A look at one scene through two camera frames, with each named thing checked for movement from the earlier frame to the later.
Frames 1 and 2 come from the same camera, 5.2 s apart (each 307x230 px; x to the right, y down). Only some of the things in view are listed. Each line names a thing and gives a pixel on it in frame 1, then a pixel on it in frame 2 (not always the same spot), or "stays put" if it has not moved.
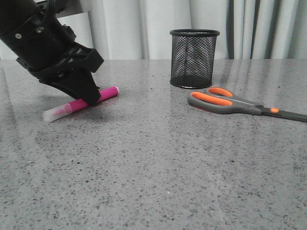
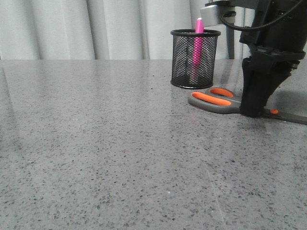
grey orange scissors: x=221 y=100 stays put
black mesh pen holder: x=193 y=56 stays put
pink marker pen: x=78 y=104 to x=198 y=44
